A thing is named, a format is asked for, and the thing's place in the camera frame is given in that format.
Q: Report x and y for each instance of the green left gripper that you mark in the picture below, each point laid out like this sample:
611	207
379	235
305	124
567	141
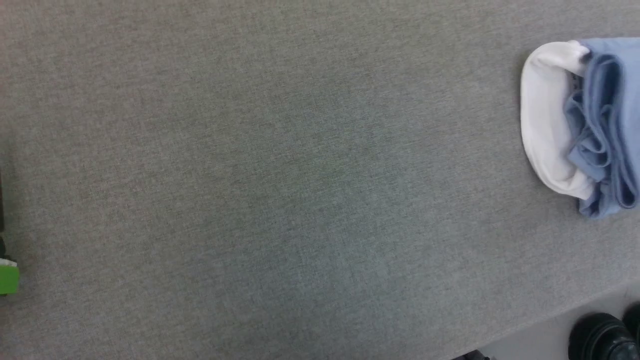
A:
9	280

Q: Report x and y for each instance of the blue and white shirt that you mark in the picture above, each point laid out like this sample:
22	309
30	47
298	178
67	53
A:
545	125

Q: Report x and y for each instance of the grey fabric sofa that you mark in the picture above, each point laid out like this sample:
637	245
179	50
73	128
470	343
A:
250	175

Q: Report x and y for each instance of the black shoe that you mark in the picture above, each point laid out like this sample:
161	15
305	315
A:
600	337

